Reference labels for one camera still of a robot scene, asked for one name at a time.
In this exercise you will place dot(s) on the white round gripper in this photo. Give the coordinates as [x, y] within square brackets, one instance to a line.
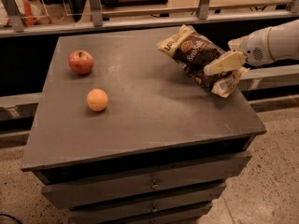
[255, 48]

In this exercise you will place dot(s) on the brown chip bag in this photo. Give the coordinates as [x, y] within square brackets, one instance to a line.
[193, 52]

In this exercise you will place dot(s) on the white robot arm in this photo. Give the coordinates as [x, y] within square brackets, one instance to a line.
[283, 41]

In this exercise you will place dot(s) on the orange white bag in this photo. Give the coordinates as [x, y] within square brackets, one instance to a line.
[30, 13]

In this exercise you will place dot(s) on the grey drawer cabinet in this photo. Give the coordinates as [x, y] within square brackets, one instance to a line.
[161, 150]

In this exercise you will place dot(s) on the orange fruit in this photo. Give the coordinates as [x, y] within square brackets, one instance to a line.
[97, 100]

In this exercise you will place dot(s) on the red apple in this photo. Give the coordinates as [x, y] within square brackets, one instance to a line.
[81, 62]

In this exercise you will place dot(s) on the metal railing frame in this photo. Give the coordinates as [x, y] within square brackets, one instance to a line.
[58, 18]

